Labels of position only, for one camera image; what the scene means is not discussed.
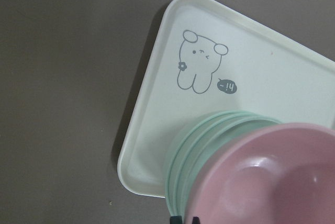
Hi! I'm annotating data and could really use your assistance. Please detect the pink bowl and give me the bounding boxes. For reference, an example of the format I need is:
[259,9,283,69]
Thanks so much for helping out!
[186,123,334,223]

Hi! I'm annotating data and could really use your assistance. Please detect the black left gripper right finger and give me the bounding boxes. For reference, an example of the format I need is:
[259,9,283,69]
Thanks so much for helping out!
[192,217,200,224]

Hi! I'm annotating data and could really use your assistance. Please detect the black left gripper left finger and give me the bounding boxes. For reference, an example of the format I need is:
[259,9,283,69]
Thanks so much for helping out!
[170,216,183,224]

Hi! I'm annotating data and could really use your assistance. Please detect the white bear tray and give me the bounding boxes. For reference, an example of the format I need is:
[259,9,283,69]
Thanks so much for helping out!
[117,0,334,197]

